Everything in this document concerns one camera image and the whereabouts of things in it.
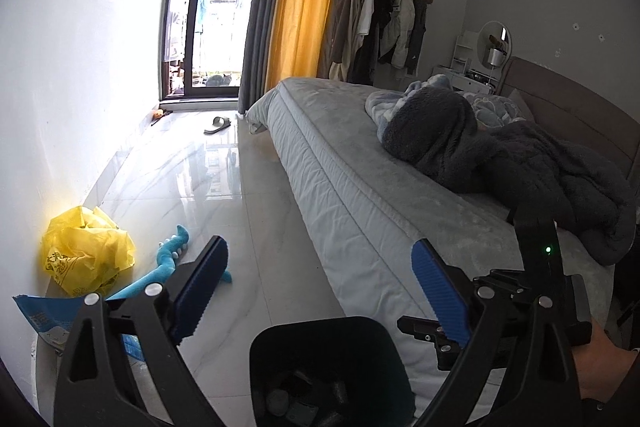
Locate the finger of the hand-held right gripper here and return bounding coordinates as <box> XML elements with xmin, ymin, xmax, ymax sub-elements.
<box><xmin>397</xmin><ymin>316</ymin><xmax>473</xmax><ymax>370</ymax></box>

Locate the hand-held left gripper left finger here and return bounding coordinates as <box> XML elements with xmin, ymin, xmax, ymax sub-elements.
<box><xmin>54</xmin><ymin>234</ymin><xmax>230</xmax><ymax>427</ymax></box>

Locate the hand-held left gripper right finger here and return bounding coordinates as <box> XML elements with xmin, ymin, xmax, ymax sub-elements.
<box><xmin>410</xmin><ymin>238</ymin><xmax>581</xmax><ymax>427</ymax></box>

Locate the black trash bin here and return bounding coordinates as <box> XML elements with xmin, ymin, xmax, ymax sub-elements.
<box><xmin>248</xmin><ymin>316</ymin><xmax>417</xmax><ymax>427</ymax></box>

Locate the brown paper cup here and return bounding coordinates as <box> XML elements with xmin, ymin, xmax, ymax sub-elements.
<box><xmin>265</xmin><ymin>389</ymin><xmax>292</xmax><ymax>415</ymax></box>

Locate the small black box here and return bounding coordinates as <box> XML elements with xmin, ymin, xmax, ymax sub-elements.
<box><xmin>290</xmin><ymin>369</ymin><xmax>318</xmax><ymax>395</ymax></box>

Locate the light blue tissue packet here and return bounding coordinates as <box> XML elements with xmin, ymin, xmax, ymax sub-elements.
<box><xmin>285</xmin><ymin>402</ymin><xmax>321</xmax><ymax>425</ymax></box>

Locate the person's right forearm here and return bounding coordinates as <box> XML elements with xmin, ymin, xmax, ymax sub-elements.
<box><xmin>597</xmin><ymin>347</ymin><xmax>640</xmax><ymax>418</ymax></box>

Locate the person's right hand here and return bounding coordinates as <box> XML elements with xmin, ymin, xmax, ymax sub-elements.
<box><xmin>572</xmin><ymin>331</ymin><xmax>632</xmax><ymax>403</ymax></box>

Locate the blue dinosaur plush toy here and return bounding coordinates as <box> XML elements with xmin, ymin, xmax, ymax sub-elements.
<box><xmin>107</xmin><ymin>224</ymin><xmax>233</xmax><ymax>300</ymax></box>

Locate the dark grey fleece blanket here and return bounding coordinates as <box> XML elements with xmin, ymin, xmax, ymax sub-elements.
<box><xmin>382</xmin><ymin>86</ymin><xmax>638</xmax><ymax>267</ymax></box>

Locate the yellow plastic bag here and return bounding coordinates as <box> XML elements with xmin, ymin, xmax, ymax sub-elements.
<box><xmin>41</xmin><ymin>205</ymin><xmax>137</xmax><ymax>297</ymax></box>

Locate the grey pillow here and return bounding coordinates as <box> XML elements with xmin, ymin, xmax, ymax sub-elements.
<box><xmin>507</xmin><ymin>89</ymin><xmax>536</xmax><ymax>122</ymax></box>

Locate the brown headboard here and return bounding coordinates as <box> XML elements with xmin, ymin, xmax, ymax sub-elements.
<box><xmin>500</xmin><ymin>56</ymin><xmax>640</xmax><ymax>172</ymax></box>

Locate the grey bed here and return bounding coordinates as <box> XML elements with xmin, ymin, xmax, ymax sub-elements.
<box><xmin>247</xmin><ymin>77</ymin><xmax>618</xmax><ymax>418</ymax></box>

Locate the blue and white paper bag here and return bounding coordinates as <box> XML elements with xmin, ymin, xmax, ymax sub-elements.
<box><xmin>12</xmin><ymin>294</ymin><xmax>146</xmax><ymax>360</ymax></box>

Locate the white dresser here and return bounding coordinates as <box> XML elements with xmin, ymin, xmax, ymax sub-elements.
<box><xmin>432</xmin><ymin>64</ymin><xmax>501</xmax><ymax>95</ymax></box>

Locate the light blue fleece blanket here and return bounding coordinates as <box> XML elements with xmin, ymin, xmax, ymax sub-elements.
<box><xmin>363</xmin><ymin>74</ymin><xmax>526</xmax><ymax>142</ymax></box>

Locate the white shelf organizer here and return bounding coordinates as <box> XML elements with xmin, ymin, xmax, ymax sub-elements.
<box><xmin>452</xmin><ymin>32</ymin><xmax>478</xmax><ymax>72</ymax></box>

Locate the round white mirror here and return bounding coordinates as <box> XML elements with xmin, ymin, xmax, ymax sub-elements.
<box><xmin>476</xmin><ymin>21</ymin><xmax>513</xmax><ymax>70</ymax></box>

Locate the dark hanging garment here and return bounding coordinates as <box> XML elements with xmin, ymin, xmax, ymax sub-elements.
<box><xmin>406</xmin><ymin>0</ymin><xmax>428</xmax><ymax>75</ymax></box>

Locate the white hanging jacket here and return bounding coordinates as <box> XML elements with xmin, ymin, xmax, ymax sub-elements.
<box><xmin>377</xmin><ymin>0</ymin><xmax>416</xmax><ymax>68</ymax></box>

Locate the beige hanging coat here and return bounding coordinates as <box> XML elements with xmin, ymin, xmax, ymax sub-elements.
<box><xmin>327</xmin><ymin>0</ymin><xmax>373</xmax><ymax>82</ymax></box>

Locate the white hanging shirt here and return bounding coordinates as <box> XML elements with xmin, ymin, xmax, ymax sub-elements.
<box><xmin>357</xmin><ymin>0</ymin><xmax>376</xmax><ymax>38</ymax></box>

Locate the black glass door frame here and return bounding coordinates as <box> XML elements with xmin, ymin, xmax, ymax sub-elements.
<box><xmin>159</xmin><ymin>0</ymin><xmax>273</xmax><ymax>100</ymax></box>

